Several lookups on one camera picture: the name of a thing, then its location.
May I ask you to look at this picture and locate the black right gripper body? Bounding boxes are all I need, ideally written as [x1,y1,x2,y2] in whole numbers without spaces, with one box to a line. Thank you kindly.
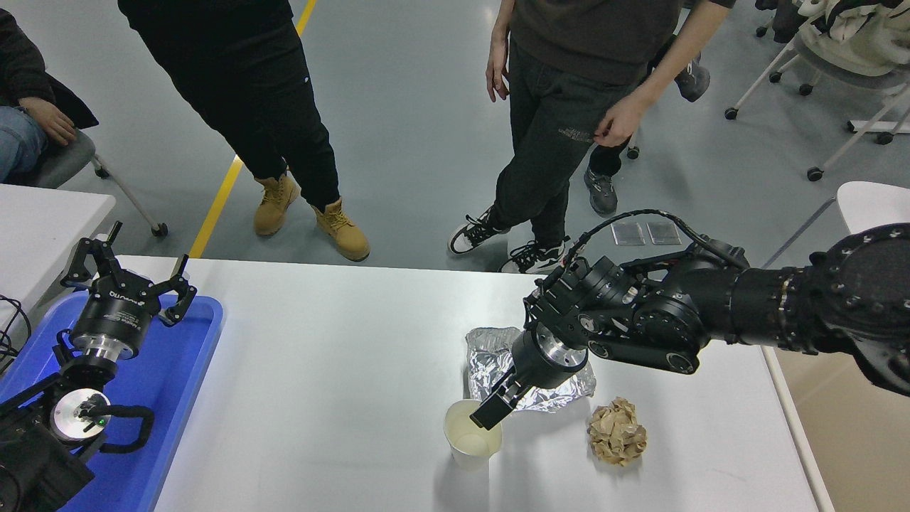
[510,326,580,390]

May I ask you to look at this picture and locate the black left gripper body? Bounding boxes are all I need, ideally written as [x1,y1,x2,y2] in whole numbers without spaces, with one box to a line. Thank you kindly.
[70,277,160,351]

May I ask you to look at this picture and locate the white paper cup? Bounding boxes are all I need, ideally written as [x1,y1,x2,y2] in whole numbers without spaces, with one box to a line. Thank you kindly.
[442,398,504,470]

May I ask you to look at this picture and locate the silver foil tray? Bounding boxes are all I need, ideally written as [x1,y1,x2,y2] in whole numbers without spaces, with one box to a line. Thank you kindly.
[464,327,598,414]

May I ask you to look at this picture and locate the person's hand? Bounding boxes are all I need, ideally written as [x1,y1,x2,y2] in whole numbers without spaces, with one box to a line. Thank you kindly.
[19,97,77,146]

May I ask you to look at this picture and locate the person's left hand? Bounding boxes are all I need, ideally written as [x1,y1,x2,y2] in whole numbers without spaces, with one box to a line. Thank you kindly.
[594,96,649,148]

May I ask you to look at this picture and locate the person's right hand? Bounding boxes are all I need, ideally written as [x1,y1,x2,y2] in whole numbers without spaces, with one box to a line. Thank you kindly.
[486,32,511,102]

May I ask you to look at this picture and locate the white side table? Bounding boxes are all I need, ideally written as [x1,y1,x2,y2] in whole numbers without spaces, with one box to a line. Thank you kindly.
[0,183,117,335]

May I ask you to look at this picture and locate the blue plastic tray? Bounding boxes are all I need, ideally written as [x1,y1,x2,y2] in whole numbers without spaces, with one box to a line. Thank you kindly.
[0,292,225,512]

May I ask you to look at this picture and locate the crumpled tan paper ball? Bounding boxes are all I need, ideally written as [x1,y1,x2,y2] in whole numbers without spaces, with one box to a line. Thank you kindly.
[587,397,648,468]

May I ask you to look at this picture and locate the grey wheeled chair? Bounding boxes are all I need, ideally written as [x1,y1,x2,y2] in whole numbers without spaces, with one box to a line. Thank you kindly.
[28,130,169,238]

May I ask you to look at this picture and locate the person in grey sneakers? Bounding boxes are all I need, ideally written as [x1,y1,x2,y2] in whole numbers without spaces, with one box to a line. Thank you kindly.
[584,36,712,216]

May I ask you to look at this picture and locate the seated person in black jacket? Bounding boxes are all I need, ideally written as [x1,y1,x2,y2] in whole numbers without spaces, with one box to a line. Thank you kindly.
[0,9,99,184]

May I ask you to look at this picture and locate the person in tan boots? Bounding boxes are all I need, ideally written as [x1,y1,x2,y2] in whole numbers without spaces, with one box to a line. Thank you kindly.
[117,0,371,262]

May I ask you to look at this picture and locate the person in black-white sneakers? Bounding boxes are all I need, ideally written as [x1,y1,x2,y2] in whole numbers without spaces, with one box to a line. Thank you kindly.
[448,0,737,276]

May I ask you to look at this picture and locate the large pale bin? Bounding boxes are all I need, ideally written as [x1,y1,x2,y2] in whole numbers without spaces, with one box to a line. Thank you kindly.
[761,345,910,512]

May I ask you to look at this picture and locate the white round table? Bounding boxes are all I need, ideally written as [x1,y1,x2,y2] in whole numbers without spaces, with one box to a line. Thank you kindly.
[764,181,910,268]

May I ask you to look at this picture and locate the white wheeled chair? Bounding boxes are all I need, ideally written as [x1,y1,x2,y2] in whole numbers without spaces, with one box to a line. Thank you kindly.
[724,32,910,182]

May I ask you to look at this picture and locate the cream coat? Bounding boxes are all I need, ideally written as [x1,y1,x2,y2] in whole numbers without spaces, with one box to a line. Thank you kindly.
[795,0,910,78]

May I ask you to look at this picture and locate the black cable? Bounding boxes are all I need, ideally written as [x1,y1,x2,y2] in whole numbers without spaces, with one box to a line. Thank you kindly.
[0,295,33,374]

